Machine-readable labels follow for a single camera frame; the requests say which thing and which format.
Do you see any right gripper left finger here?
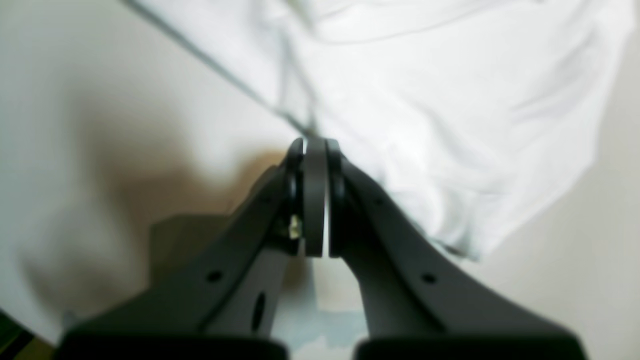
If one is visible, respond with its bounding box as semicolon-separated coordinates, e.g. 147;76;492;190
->
54;138;304;360

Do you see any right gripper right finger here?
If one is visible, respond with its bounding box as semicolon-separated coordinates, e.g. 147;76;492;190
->
302;137;586;360

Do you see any white printed T-shirt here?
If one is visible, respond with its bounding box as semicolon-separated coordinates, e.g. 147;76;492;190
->
130;0;636;261

